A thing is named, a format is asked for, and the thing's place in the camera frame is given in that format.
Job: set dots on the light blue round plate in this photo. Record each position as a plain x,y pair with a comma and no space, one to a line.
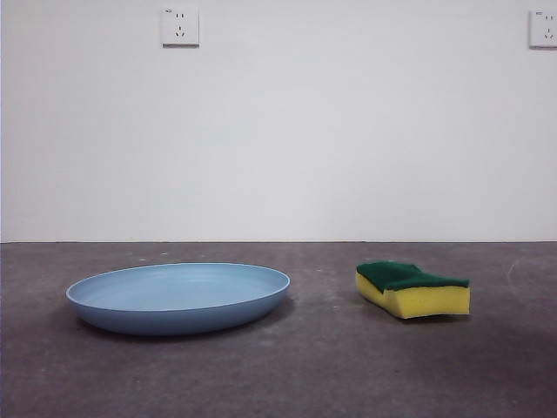
174,300

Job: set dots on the yellow sponge with green pad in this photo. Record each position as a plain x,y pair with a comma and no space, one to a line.
418,300

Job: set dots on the white wall socket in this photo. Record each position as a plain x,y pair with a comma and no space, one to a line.
544,29
180,27

